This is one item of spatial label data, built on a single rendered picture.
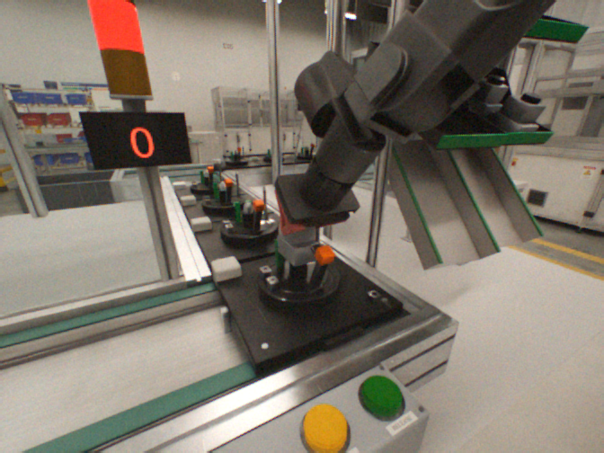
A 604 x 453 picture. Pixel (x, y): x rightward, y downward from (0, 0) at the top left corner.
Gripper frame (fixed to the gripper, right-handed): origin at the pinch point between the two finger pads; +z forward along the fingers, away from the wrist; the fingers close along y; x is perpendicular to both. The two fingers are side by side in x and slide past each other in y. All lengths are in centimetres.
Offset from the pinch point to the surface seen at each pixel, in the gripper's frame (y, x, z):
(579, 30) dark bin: -46, -12, -28
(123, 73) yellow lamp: 19.6, -20.5, -9.2
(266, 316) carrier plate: 7.6, 11.0, 4.6
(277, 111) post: -45, -93, 57
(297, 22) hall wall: -557, -1015, 437
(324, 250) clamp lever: 0.2, 6.4, -5.0
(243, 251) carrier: 4.1, -5.4, 19.1
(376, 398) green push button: 2.7, 23.5, -6.8
